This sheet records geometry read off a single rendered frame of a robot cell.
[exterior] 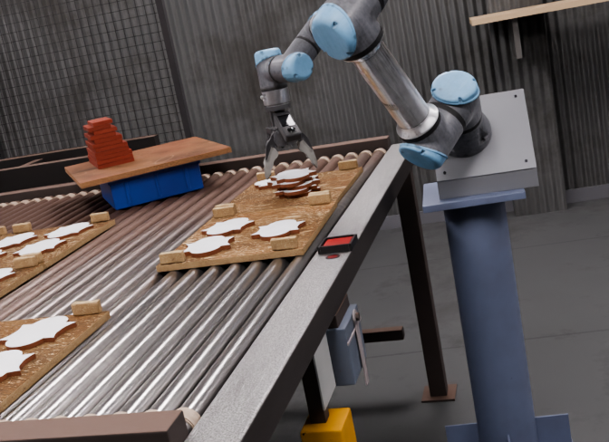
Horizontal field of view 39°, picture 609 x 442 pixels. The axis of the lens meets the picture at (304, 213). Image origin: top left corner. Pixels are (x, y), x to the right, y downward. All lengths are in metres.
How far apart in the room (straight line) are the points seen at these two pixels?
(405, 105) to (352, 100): 3.27
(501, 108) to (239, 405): 1.44
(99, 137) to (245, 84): 2.53
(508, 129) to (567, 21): 2.97
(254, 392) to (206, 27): 4.33
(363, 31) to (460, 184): 0.59
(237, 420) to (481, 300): 1.36
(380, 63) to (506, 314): 0.85
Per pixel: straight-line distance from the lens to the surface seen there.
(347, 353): 1.72
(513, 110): 2.47
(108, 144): 3.03
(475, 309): 2.50
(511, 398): 2.60
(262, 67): 2.41
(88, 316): 1.77
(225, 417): 1.25
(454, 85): 2.25
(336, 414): 1.67
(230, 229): 2.15
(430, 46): 5.32
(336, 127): 5.41
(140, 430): 1.19
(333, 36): 1.96
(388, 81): 2.06
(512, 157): 2.39
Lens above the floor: 1.44
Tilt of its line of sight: 13 degrees down
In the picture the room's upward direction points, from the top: 11 degrees counter-clockwise
